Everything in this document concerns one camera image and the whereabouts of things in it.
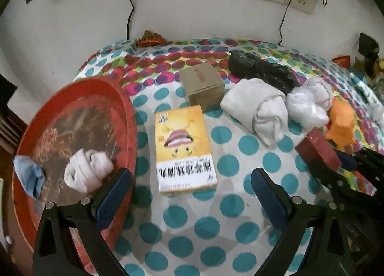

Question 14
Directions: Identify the polka dot bed sheet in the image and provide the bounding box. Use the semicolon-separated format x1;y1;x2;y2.
73;37;384;276

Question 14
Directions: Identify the round red tray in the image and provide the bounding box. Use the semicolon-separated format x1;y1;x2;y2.
11;76;138;267

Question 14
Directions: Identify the black clamp stand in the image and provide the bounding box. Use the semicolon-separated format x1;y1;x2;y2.
358;33;380;73

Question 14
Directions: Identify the dark wooden furniture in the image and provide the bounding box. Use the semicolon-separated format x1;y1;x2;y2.
0;74;28;158

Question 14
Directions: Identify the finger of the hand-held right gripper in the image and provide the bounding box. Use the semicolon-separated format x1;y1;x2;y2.
337;148;384;183
309;159;375;204

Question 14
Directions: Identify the black charger cable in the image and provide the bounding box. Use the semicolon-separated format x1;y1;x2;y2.
278;0;293;46

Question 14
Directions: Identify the black plastic bag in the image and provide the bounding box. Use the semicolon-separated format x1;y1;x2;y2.
228;50;300;93

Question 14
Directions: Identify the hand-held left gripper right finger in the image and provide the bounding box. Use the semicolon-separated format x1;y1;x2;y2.
251;167;346;276

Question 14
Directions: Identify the red orange snack wrapper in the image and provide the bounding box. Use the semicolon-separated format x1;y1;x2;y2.
137;30;165;48

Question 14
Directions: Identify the blue rolled sock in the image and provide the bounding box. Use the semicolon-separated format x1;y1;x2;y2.
13;155;46;199

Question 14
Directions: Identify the white wall socket plate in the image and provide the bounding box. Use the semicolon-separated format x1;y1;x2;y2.
289;0;317;15

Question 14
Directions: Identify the thin black wall cable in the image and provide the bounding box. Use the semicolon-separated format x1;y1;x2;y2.
124;0;135;40

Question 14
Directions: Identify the brown cardboard box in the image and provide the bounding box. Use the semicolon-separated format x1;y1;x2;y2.
179;64;225;112

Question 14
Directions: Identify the white plastic bag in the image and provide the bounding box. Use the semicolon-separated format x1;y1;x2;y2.
285;77;333;128

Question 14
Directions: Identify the dark red small box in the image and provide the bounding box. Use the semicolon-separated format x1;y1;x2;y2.
295;128;342;171

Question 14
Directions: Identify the yellow cartoon box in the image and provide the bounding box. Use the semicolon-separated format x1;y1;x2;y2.
154;104;218;194

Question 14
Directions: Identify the orange plastic bag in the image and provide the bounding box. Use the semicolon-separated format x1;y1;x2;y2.
325;97;357;149

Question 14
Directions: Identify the small white rolled sock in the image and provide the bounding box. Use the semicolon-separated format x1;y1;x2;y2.
64;149;115;194

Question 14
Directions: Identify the orange snack packet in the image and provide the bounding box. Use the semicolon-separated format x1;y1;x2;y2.
332;55;351;67

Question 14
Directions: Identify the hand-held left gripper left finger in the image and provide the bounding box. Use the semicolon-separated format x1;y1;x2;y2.
32;167;133;276

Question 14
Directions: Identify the large white sock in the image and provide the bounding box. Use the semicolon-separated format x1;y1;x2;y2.
220;78;289;147

